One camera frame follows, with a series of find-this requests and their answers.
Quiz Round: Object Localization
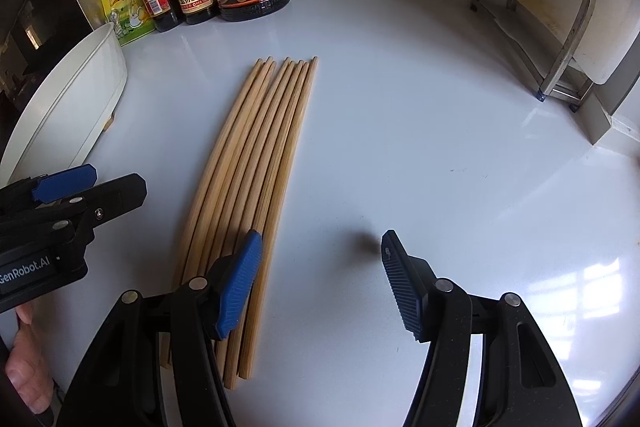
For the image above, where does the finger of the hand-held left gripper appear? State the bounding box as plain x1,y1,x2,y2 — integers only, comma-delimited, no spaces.
47,173,148,235
0,164,99,215

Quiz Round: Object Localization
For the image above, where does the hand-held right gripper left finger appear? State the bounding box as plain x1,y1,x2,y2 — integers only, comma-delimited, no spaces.
55,229,263,427

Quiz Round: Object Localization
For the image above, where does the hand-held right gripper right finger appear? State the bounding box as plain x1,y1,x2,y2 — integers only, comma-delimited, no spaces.
381,229,583,427

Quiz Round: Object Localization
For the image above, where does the row of wooden chopsticks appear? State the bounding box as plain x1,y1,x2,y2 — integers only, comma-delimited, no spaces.
160,56,319,390

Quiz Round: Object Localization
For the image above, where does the person's left hand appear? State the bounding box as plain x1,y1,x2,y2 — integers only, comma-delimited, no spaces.
0,301,57,414

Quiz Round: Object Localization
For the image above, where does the white oval bowl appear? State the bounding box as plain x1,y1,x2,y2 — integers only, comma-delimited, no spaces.
0,23,129,186

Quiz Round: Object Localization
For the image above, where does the black glass kitchen appliance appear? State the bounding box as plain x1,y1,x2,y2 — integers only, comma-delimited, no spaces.
0,0,97,118

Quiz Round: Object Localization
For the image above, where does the yellow green seasoning pouch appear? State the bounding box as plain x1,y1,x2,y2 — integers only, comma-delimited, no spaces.
100,0,157,46

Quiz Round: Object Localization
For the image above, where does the stainless steel rack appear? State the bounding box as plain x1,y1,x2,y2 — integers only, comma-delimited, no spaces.
470,0,597,112

